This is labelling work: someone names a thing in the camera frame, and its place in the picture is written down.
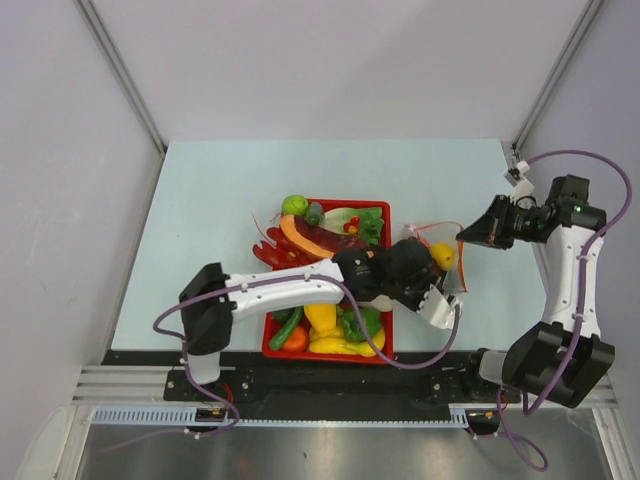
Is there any clear zip bag orange zipper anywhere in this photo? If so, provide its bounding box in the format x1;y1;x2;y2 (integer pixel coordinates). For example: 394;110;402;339
401;221;468;294

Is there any yellow lemon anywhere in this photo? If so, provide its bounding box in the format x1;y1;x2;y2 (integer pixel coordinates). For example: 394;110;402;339
429;243;456;271

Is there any dark green cucumber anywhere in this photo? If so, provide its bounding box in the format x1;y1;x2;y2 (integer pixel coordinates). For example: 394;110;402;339
269;307;303;351

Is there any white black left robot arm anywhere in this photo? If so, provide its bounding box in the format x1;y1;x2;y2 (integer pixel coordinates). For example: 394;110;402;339
179;237;456;400

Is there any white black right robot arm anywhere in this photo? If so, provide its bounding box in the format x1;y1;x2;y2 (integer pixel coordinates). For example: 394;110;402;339
456;171;615;408

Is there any red plastic food tray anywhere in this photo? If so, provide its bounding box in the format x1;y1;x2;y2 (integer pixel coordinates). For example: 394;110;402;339
261;199;396;365

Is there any white daikon radish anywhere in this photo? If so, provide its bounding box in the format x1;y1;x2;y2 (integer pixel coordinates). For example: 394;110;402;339
368;295;394;312

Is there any green leafy herb sprig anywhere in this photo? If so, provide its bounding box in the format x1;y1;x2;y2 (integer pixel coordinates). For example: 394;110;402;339
358;208;385;245

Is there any red yellow cherry pair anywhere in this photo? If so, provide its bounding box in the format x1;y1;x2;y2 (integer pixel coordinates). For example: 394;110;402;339
343;216;360;235

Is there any green bell pepper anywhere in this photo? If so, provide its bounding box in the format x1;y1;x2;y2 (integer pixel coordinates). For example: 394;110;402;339
338;307;383;342

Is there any green white lettuce head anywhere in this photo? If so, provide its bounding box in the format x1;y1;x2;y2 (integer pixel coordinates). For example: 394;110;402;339
319;207;361;233

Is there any yellow bell pepper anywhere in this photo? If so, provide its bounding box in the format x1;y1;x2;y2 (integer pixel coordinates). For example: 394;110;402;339
304;304;340;338

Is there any yellow banana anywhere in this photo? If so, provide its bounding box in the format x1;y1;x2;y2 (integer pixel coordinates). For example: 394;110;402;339
307;328;376;358

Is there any red plastic lobster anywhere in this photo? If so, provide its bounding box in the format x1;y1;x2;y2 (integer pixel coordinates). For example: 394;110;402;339
252;214;316;271

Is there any green lime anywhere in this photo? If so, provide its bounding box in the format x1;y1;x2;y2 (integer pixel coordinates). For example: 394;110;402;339
281;195;310;216

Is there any small orange tangerine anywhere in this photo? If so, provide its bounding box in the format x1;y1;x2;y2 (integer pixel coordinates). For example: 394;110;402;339
282;326;309;352

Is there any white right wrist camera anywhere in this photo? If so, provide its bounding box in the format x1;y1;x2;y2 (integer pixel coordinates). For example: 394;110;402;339
504;160;534;202

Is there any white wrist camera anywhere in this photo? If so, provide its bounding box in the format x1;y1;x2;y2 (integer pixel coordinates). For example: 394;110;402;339
504;160;534;202
417;286;463;330

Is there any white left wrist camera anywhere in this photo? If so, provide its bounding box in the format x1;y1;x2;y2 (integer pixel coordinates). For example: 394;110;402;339
417;286;463;330

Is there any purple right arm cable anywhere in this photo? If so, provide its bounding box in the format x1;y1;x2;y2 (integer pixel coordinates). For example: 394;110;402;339
496;148;633;473

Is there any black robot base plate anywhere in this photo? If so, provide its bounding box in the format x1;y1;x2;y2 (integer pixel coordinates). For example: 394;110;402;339
107;352;519;430

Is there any light blue cable duct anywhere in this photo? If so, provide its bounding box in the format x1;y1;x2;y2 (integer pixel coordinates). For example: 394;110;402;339
92;405;469;428

